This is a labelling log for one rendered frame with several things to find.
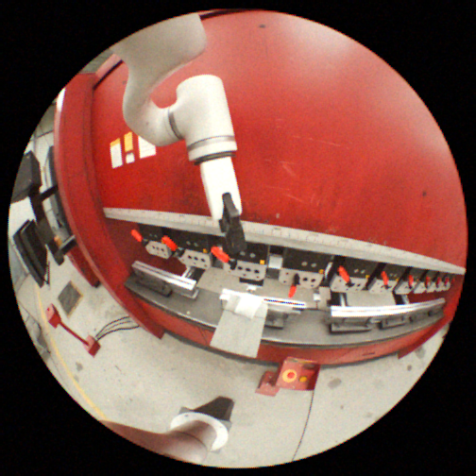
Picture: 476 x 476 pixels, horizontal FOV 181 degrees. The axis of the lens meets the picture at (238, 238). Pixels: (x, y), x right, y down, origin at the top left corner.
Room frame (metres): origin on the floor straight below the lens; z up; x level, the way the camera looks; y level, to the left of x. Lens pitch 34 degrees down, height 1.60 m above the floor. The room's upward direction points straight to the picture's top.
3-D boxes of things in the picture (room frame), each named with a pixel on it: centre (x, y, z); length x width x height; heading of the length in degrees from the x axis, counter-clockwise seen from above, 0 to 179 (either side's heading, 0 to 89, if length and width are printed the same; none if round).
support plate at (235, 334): (0.27, -0.01, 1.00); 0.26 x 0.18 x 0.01; 164
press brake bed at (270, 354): (0.19, -0.67, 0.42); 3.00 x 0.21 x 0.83; 74
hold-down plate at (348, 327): (0.19, -0.62, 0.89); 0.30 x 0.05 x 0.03; 74
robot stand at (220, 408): (-0.23, 0.13, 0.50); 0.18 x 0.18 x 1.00; 75
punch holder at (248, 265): (0.41, -0.03, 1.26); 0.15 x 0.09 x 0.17; 74
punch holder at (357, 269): (0.30, -0.42, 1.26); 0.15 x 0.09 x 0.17; 74
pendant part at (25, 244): (0.17, 1.29, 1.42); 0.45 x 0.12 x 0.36; 64
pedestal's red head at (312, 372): (0.02, -0.30, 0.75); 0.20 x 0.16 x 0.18; 67
